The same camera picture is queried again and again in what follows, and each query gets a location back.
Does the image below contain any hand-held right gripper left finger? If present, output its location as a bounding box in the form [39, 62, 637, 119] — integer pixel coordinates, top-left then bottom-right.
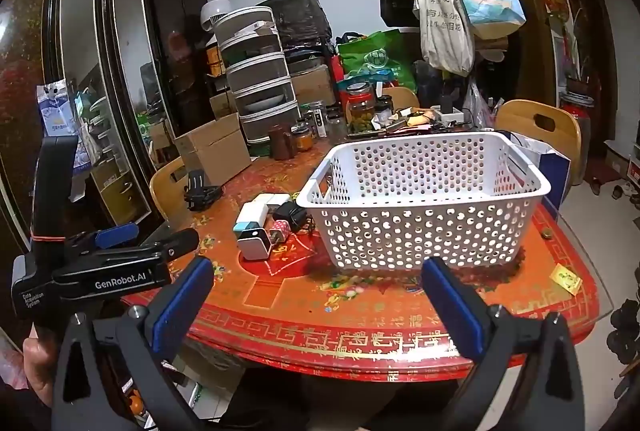
[50, 255, 216, 431]

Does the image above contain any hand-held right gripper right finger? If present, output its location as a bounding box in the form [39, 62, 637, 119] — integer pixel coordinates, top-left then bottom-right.
[421, 256, 587, 431]

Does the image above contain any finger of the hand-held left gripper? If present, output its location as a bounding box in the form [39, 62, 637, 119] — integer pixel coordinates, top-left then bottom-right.
[137, 227, 200, 262]
[75, 221, 141, 257]

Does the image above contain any white charger with black face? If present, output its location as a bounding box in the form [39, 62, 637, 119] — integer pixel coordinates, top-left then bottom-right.
[236, 202, 273, 260]

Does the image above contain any white perforated plastic basket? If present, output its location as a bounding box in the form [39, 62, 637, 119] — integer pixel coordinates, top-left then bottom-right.
[296, 132, 552, 271]

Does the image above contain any person's left hand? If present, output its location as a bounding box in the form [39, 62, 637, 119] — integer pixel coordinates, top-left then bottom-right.
[22, 336, 58, 407]

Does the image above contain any black phone holder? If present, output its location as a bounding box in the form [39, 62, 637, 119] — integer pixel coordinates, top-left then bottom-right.
[183, 168, 224, 212]

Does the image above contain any open cardboard box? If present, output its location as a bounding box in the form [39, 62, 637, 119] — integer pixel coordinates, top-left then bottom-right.
[173, 112, 252, 186]

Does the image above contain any yellow card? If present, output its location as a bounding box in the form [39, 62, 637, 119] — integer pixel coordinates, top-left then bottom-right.
[549, 263, 582, 293]

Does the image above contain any blue and white plastic bag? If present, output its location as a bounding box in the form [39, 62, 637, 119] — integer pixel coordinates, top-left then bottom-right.
[36, 80, 76, 137]

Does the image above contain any brown ceramic pot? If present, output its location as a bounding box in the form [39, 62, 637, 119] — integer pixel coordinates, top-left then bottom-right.
[267, 124, 296, 160]

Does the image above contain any white and blue paper bag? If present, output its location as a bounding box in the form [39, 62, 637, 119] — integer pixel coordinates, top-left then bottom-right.
[500, 130, 572, 214]

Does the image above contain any white stacked drawer unit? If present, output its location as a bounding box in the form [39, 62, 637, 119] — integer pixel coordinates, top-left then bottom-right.
[212, 6, 302, 146]

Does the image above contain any dark wooden cabinet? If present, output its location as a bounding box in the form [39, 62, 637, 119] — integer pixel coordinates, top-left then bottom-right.
[0, 0, 211, 257]

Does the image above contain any clear empty glass jar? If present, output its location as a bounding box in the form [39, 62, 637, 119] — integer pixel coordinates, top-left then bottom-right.
[327, 108, 348, 139]

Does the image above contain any clear plastic bag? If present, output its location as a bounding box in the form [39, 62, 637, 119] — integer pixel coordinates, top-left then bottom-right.
[462, 78, 493, 129]

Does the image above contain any printed cardboard box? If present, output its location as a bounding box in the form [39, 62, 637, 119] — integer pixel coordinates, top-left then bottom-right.
[290, 64, 336, 107]

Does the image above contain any dark lid glass jar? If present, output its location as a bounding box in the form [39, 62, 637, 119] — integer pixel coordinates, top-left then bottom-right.
[375, 95, 396, 122]

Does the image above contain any red lid pickle jar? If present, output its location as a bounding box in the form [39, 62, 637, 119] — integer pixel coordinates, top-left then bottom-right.
[346, 82, 376, 133]

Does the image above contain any white fan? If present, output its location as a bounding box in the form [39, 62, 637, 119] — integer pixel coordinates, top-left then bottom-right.
[200, 0, 233, 32]

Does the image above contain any black bag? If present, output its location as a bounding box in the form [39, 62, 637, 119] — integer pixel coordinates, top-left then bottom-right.
[257, 0, 333, 57]

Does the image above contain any green shopping bag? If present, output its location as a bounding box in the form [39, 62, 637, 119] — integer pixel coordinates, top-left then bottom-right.
[337, 30, 418, 92]

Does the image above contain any beige canvas tote bag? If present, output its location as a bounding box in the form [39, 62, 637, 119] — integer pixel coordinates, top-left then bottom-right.
[413, 0, 476, 77]

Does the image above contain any blue printed tote bag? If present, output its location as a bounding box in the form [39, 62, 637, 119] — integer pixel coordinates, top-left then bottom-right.
[446, 0, 527, 39]

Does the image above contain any wooden chair with handle cutout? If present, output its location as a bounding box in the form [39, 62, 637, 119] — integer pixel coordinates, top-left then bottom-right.
[495, 100, 583, 182]

